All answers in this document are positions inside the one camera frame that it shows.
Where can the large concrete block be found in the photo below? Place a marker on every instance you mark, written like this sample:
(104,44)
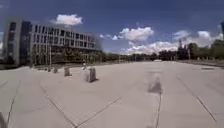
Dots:
(90,74)

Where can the pale concrete slab plaza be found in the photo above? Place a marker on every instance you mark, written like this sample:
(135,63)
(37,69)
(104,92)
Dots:
(126,86)

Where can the person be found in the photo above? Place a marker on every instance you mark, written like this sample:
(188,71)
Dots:
(84,66)

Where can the row of trees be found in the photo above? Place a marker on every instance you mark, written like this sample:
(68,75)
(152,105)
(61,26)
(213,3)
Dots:
(166,55)

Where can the lamp pole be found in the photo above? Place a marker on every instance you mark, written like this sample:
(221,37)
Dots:
(50,50)
(188,53)

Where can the distant tall tower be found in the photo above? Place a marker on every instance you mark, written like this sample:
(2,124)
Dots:
(180,46)

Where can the grey multi-storey office building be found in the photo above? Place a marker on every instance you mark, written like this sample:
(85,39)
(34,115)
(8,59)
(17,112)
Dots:
(43,36)

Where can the dark low kerb strip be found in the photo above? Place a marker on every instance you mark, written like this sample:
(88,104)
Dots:
(203,62)

